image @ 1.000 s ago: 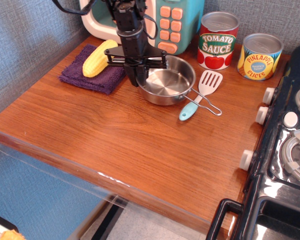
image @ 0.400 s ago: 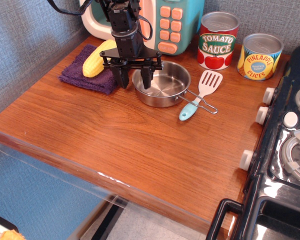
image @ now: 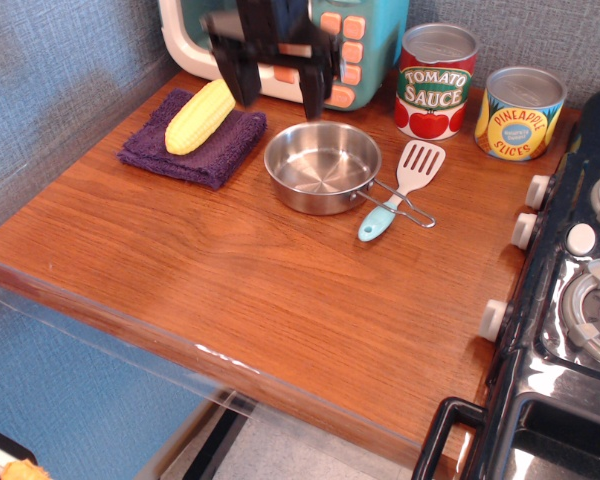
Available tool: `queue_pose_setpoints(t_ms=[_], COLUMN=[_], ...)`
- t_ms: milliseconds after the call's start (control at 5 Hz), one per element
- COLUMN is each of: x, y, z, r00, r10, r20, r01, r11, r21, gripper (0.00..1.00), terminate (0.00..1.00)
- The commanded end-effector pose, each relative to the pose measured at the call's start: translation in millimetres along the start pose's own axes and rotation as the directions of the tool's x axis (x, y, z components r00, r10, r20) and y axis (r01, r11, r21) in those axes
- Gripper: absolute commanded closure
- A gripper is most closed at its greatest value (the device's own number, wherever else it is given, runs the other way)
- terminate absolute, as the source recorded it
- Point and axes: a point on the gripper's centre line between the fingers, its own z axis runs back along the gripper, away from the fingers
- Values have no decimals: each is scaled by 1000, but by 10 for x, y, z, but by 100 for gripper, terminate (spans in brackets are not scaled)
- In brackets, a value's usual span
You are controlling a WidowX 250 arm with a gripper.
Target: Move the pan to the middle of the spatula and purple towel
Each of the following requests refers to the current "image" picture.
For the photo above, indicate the yellow toy corn cob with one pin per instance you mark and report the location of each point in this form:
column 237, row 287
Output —
column 199, row 118

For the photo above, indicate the small stainless steel pot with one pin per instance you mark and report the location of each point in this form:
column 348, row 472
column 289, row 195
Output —
column 324, row 168

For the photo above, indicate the white stove knob middle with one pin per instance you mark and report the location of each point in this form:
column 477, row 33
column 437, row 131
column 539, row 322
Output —
column 523, row 230

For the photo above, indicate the pineapple slices can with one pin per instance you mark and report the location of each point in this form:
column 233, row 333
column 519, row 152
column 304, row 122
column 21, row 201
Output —
column 519, row 112

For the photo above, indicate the purple folded cloth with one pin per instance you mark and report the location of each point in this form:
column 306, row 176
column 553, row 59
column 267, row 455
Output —
column 211, row 164

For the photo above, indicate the white stove knob lower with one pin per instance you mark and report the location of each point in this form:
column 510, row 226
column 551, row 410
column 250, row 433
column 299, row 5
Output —
column 492, row 318

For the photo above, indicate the black oven door handle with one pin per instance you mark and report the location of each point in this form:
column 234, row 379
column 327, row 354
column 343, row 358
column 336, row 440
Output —
column 450, row 412

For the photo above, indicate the orange fuzzy object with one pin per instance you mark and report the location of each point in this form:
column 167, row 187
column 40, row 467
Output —
column 24, row 470

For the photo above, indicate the white stove knob upper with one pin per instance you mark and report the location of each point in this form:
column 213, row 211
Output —
column 536, row 191

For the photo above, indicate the white spatula with teal handle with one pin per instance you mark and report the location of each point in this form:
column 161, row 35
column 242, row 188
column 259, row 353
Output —
column 418, row 165

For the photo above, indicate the teal toy microwave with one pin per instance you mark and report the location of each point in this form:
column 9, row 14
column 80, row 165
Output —
column 369, row 32

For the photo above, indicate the black toy stove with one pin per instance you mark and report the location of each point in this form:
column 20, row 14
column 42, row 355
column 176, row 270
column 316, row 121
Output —
column 543, row 405

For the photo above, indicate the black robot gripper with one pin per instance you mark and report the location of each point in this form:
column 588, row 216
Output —
column 274, row 33

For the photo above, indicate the white stove knob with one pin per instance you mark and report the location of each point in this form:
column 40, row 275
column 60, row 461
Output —
column 536, row 191
column 523, row 230
column 492, row 318

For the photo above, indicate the tomato sauce can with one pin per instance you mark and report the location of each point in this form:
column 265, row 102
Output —
column 435, row 72

